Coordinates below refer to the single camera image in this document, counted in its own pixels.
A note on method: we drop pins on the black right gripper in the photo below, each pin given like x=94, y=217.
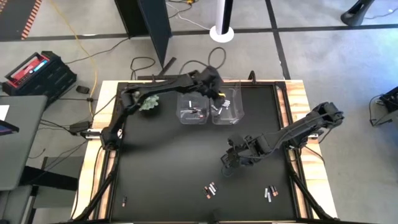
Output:
x=242, y=149

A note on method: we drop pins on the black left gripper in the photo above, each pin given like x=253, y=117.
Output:
x=211, y=82

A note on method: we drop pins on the clear plastic bin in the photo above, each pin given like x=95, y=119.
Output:
x=183, y=116
x=237, y=109

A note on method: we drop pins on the black copper Duracell battery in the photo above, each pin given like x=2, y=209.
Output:
x=195, y=109
x=206, y=193
x=271, y=190
x=275, y=192
x=124, y=201
x=215, y=186
x=207, y=190
x=200, y=116

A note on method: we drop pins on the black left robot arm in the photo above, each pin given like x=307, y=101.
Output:
x=161, y=87

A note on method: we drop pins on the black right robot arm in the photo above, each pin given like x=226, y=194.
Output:
x=298, y=127

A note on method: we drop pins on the yellow tape tag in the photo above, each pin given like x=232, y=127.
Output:
x=221, y=94

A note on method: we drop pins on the short black foot bar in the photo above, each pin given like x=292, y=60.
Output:
x=168, y=66

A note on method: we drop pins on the green plant in patterned pot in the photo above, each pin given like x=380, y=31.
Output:
x=150, y=103

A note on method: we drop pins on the white pole with round base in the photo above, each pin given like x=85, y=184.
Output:
x=221, y=34

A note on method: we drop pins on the black table mat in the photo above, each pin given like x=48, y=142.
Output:
x=174, y=174

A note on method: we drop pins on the black partition panel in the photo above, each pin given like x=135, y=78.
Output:
x=146, y=18

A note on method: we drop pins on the black power adapter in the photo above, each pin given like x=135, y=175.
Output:
x=79, y=127

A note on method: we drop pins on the black floor equipment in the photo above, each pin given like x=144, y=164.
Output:
x=390, y=102

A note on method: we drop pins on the black chair base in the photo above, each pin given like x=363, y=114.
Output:
x=354, y=15

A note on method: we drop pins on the black and red tool crate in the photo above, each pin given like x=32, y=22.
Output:
x=53, y=77

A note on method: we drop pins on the black desk foot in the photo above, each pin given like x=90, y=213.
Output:
x=49, y=180

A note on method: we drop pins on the grey desk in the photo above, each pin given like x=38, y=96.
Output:
x=21, y=155

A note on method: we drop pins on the dark tablet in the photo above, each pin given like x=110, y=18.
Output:
x=7, y=128

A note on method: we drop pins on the white paper sheet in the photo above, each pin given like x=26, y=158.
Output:
x=3, y=112

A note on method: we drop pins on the orange striped black floor mat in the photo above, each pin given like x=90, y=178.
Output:
x=15, y=18

